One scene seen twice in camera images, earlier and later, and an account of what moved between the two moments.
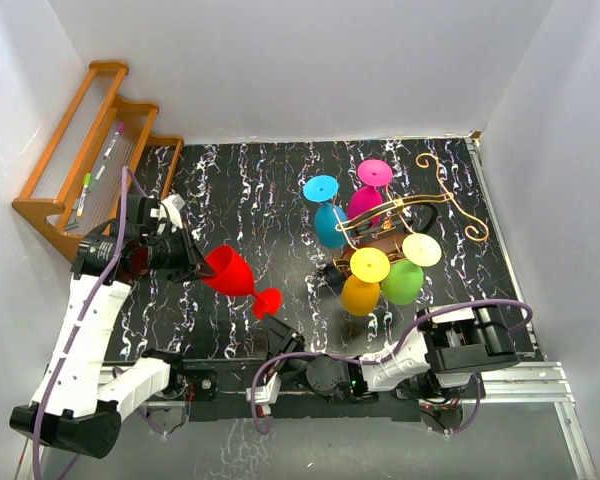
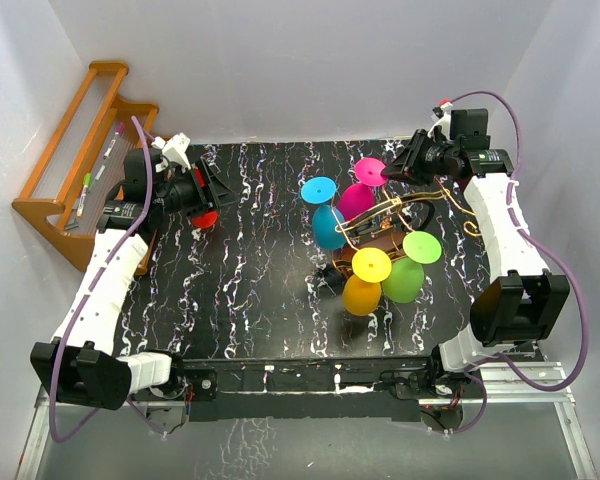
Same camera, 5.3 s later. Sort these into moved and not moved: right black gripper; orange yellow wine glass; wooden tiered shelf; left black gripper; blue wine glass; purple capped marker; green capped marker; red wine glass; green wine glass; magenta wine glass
Moved: magenta wine glass; left black gripper; red wine glass; right black gripper
Not moved: green wine glass; green capped marker; blue wine glass; purple capped marker; wooden tiered shelf; orange yellow wine glass
